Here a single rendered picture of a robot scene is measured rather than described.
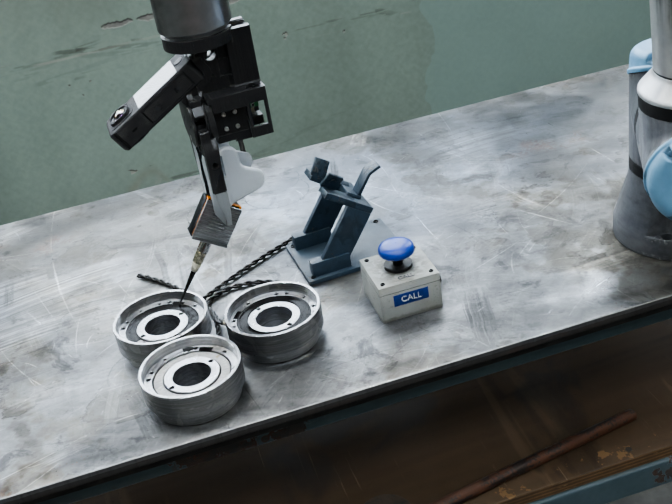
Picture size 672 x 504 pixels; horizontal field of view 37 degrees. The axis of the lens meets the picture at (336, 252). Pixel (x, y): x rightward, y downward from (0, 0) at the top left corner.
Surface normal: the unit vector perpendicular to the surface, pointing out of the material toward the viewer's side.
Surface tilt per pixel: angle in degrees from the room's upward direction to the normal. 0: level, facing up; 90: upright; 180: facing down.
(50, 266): 0
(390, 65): 90
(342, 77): 90
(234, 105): 90
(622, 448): 0
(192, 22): 90
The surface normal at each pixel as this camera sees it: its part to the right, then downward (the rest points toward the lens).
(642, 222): -0.76, 0.15
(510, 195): -0.15, -0.85
